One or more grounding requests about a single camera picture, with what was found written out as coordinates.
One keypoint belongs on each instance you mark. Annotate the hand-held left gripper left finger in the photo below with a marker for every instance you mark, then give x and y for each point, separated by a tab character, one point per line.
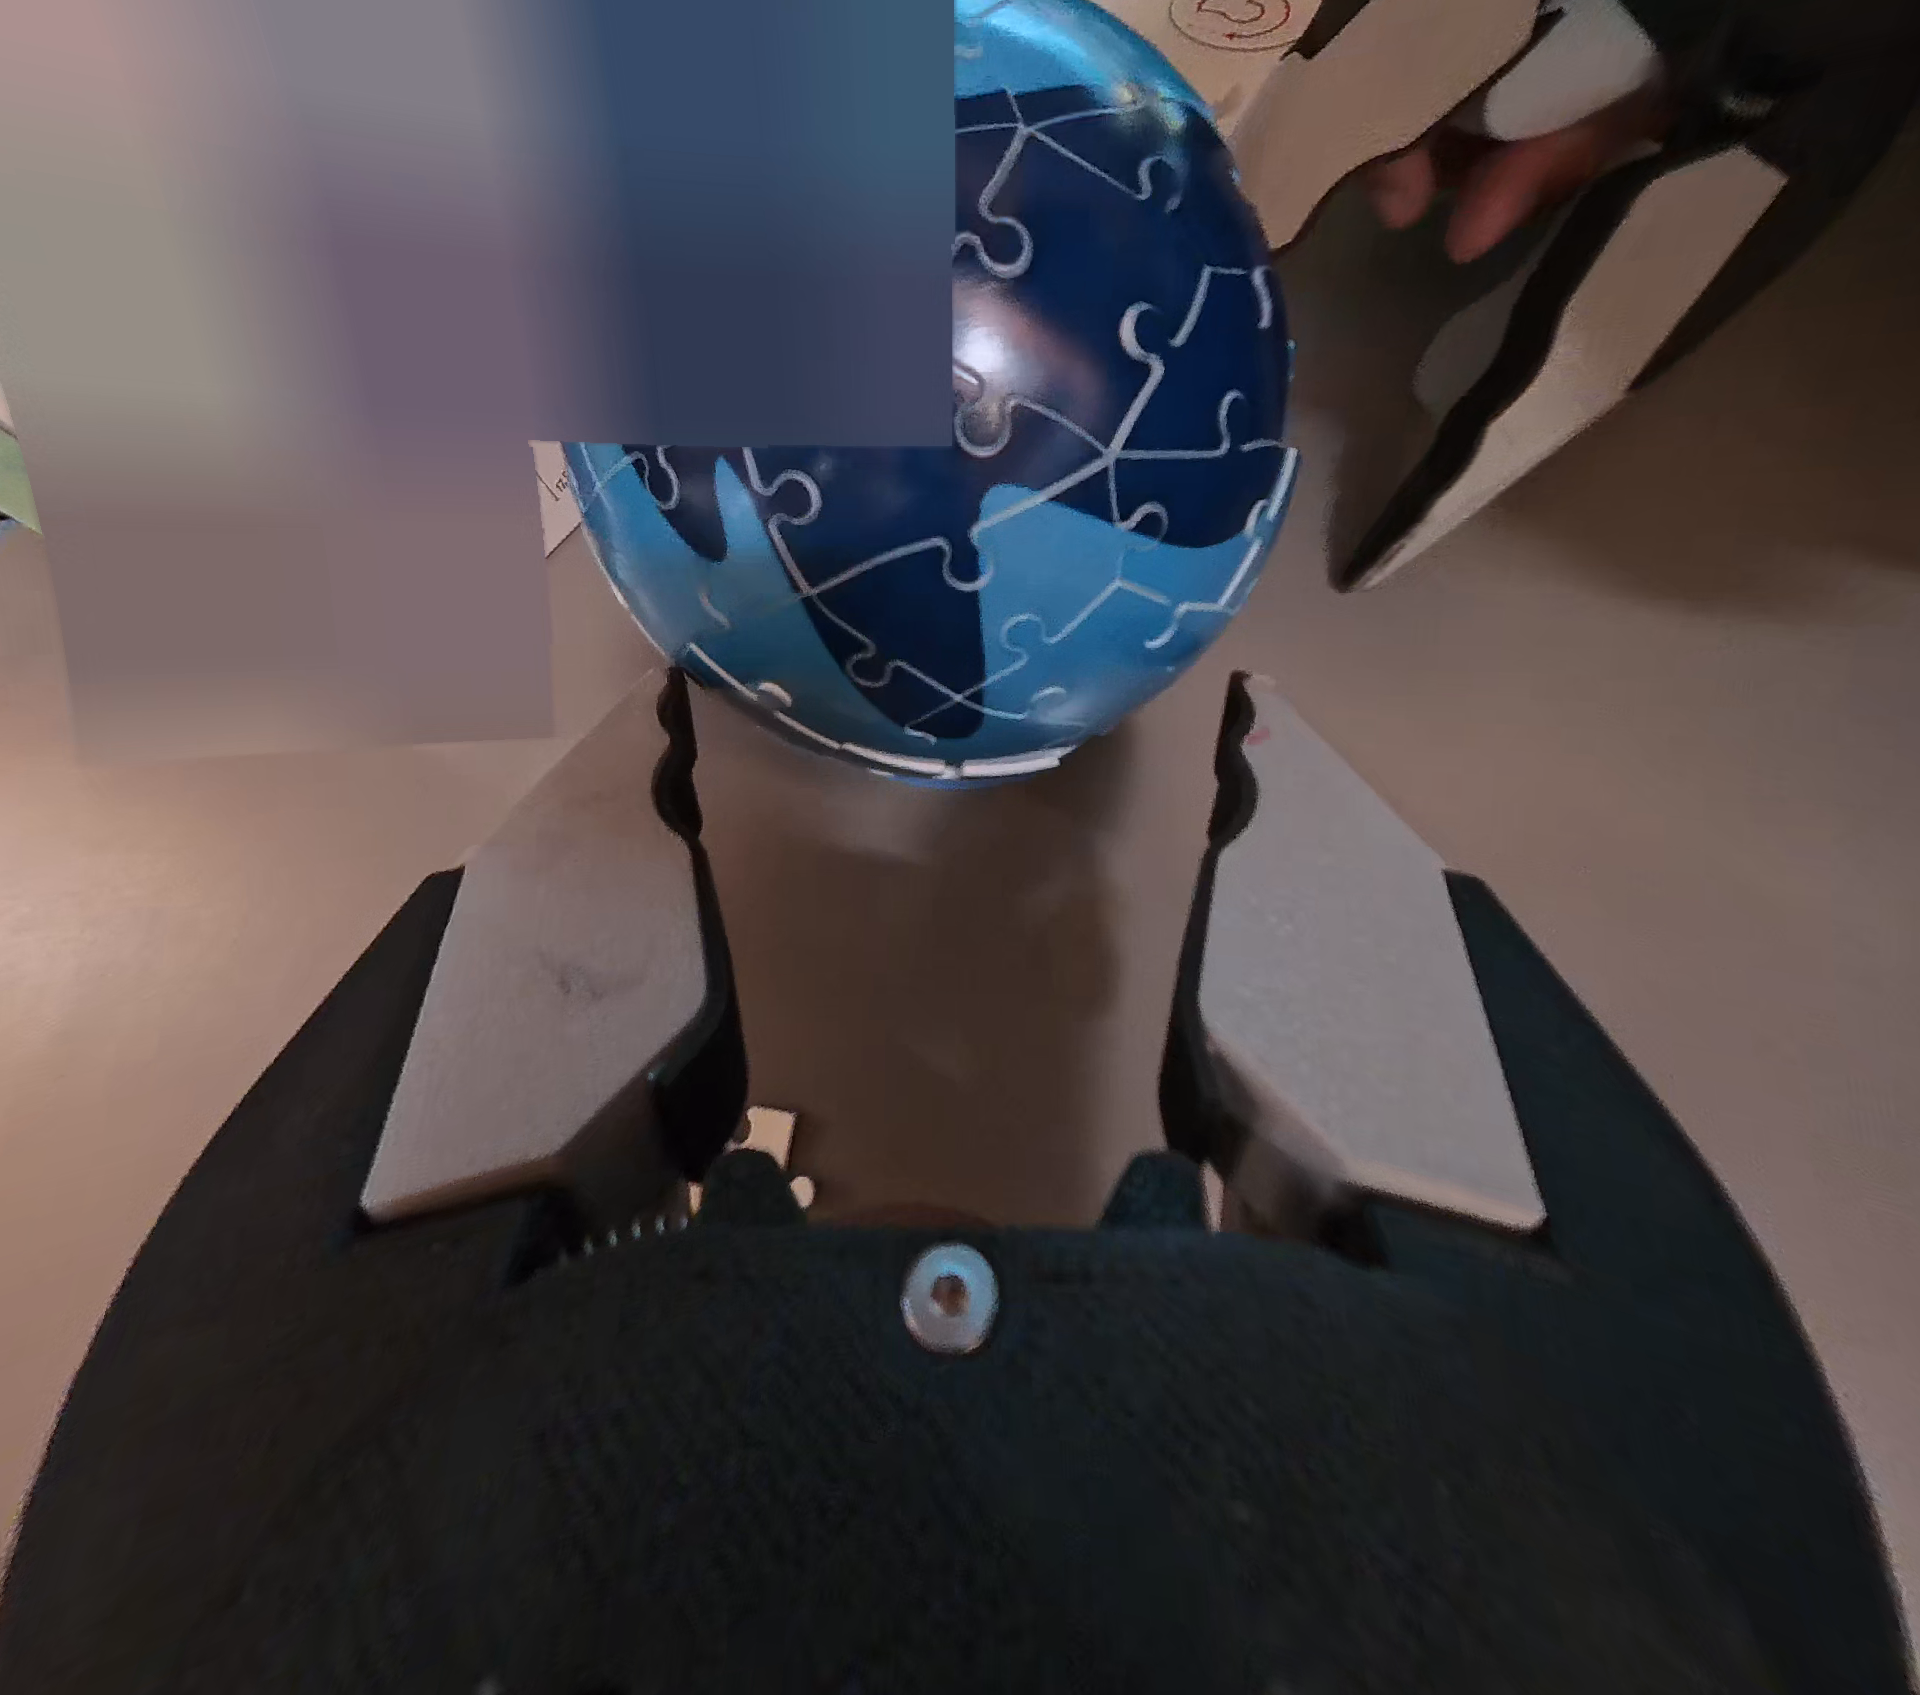
554	1021

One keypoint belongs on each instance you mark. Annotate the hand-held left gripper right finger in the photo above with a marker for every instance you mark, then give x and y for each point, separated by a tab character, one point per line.
1350	1007

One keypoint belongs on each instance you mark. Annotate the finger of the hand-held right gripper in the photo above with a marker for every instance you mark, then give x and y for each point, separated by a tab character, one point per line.
1621	301
1410	45

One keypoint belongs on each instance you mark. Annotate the blue puzzle ball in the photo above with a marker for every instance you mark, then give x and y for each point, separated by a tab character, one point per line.
1111	421

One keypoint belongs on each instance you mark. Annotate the white puzzle piece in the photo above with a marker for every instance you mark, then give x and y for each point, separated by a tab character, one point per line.
770	1132

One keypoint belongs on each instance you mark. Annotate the person's right hand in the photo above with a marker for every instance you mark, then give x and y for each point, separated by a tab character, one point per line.
1500	189

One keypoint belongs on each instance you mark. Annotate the white instruction leaflet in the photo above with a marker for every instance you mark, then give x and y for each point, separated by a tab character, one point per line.
1184	1

